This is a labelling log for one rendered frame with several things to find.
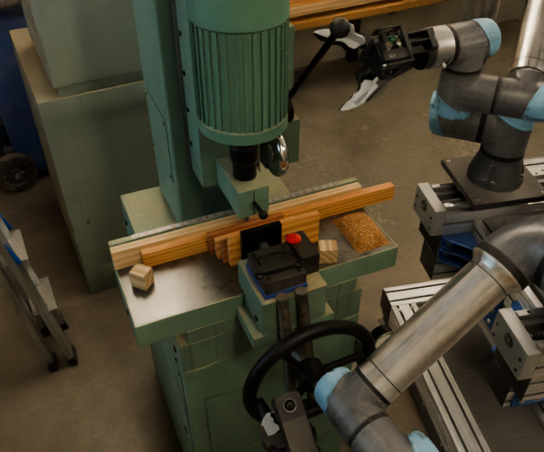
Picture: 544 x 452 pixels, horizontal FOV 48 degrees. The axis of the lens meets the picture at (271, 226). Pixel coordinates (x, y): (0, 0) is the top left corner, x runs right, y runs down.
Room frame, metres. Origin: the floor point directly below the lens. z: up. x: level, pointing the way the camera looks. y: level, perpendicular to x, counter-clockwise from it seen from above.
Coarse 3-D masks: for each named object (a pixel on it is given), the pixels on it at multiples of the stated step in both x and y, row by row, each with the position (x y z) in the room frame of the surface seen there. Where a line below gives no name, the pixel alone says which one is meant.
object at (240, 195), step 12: (228, 156) 1.11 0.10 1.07; (228, 168) 1.07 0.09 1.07; (228, 180) 1.03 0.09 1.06; (252, 180) 1.02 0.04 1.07; (264, 180) 1.02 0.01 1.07; (228, 192) 1.04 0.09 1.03; (240, 192) 0.98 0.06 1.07; (252, 192) 0.99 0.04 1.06; (264, 192) 1.00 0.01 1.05; (240, 204) 0.98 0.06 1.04; (252, 204) 0.99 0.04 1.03; (264, 204) 1.00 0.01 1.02; (240, 216) 0.98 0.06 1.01
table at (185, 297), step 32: (320, 224) 1.08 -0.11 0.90; (192, 256) 0.97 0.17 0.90; (352, 256) 0.97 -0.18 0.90; (384, 256) 0.99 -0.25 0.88; (128, 288) 0.88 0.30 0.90; (160, 288) 0.88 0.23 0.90; (192, 288) 0.88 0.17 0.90; (224, 288) 0.88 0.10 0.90; (160, 320) 0.79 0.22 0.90; (192, 320) 0.82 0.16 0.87; (320, 320) 0.82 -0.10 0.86
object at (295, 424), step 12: (276, 396) 0.57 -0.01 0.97; (288, 396) 0.57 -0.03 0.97; (300, 396) 0.57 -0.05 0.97; (276, 408) 0.55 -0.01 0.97; (288, 408) 0.55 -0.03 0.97; (300, 408) 0.55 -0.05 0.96; (288, 420) 0.54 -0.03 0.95; (300, 420) 0.54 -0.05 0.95; (288, 432) 0.52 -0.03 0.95; (300, 432) 0.52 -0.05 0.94; (312, 432) 0.52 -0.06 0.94; (288, 444) 0.50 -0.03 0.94; (300, 444) 0.51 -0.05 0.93; (312, 444) 0.51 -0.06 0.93
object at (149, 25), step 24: (144, 0) 1.23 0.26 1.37; (168, 0) 1.18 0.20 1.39; (144, 24) 1.26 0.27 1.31; (168, 24) 1.17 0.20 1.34; (144, 48) 1.29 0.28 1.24; (168, 48) 1.17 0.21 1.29; (144, 72) 1.33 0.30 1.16; (168, 72) 1.17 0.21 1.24; (168, 96) 1.17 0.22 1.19; (168, 120) 1.17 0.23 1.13; (168, 144) 1.18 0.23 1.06; (168, 168) 1.20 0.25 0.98; (168, 192) 1.25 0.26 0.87; (192, 192) 1.18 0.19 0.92; (216, 192) 1.20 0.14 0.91; (192, 216) 1.17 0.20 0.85
